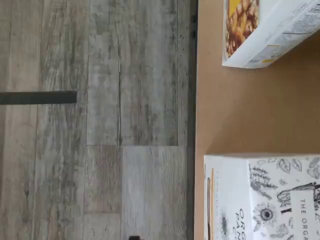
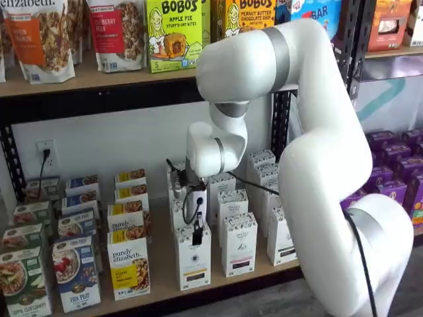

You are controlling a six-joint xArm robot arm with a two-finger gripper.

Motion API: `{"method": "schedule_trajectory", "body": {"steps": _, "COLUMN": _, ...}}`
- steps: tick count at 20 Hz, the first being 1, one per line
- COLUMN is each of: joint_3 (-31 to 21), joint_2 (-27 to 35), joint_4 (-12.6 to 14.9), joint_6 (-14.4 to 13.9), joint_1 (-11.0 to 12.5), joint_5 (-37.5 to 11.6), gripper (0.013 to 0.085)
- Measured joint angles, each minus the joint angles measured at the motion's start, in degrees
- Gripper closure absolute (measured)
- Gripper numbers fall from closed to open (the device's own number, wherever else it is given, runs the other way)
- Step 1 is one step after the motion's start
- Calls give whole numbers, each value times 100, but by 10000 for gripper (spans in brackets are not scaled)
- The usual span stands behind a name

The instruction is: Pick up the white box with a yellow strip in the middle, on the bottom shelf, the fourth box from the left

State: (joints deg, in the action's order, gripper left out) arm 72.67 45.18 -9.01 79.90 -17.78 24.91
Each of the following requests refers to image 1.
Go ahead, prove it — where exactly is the white box with food picture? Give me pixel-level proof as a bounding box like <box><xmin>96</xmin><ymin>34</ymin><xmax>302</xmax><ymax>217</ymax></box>
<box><xmin>221</xmin><ymin>0</ymin><xmax>320</xmax><ymax>69</ymax></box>

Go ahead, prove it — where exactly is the black metal shelving rack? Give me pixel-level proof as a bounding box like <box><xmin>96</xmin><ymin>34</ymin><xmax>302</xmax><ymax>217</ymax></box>
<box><xmin>189</xmin><ymin>0</ymin><xmax>199</xmax><ymax>240</ymax></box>

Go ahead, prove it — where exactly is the white box with yellow strip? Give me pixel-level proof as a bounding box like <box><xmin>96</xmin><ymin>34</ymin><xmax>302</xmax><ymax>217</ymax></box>
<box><xmin>203</xmin><ymin>154</ymin><xmax>320</xmax><ymax>240</ymax></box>

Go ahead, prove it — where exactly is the brown shelf board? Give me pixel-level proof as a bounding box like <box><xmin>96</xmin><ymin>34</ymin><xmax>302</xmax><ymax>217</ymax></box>
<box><xmin>194</xmin><ymin>0</ymin><xmax>320</xmax><ymax>240</ymax></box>

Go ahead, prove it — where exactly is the black floor tape strip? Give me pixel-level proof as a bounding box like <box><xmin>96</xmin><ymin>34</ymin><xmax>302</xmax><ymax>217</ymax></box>
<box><xmin>0</xmin><ymin>90</ymin><xmax>78</xmax><ymax>106</ymax></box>

